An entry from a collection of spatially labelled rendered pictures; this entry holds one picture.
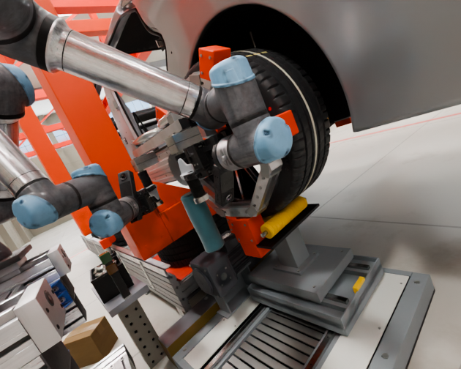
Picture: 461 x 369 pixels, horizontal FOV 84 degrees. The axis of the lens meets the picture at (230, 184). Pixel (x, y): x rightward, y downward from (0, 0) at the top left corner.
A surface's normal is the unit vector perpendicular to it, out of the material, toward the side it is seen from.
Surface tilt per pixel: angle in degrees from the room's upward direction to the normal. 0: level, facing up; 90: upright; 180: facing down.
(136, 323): 90
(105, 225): 90
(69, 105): 90
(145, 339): 90
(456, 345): 0
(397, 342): 0
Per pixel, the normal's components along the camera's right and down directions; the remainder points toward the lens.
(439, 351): -0.40, -0.90
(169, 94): 0.25, 0.41
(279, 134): 0.59, -0.11
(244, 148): -0.70, 0.42
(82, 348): -0.06, 0.22
